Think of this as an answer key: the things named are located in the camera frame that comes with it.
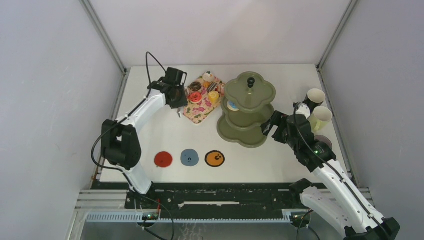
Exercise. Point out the red round coaster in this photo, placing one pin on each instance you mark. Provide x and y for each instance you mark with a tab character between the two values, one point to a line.
163	159

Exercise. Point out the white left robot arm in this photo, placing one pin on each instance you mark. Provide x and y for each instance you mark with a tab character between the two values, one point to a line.
120	144

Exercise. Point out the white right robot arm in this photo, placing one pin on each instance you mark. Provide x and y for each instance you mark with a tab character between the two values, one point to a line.
351	214

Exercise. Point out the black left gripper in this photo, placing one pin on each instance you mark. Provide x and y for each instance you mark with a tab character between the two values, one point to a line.
183	102

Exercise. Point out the blue-grey round coaster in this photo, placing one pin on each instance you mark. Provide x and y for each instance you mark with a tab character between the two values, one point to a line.
189	157

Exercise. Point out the black mug purple interior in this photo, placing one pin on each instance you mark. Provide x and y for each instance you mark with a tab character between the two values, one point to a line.
324	139

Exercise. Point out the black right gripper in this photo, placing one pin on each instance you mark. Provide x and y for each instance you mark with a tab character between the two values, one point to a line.
277	119

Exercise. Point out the green three-tier dessert stand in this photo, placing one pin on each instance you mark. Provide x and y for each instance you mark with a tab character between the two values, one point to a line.
253	96

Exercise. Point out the orange smiley coaster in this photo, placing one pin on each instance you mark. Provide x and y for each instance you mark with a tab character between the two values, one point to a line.
214	158

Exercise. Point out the chocolate donut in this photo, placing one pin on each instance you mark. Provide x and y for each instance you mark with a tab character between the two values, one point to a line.
195	86

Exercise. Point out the blue frosted donut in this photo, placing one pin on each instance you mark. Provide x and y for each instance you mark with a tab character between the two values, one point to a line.
232	107

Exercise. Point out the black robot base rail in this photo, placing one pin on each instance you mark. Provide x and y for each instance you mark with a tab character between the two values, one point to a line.
217	201

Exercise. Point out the silver serving tongs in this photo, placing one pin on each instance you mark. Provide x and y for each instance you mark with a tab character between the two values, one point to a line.
180	111

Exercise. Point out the light green mug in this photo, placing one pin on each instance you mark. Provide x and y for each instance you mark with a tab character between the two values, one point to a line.
319	118

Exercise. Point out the yellow pudding cake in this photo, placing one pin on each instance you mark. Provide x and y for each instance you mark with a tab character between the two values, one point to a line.
214	97

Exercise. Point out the chocolate striped cake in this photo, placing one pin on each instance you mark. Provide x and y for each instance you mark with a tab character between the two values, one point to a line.
213	87

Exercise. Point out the red donut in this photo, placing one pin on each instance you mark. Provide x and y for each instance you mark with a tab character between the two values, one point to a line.
195	97

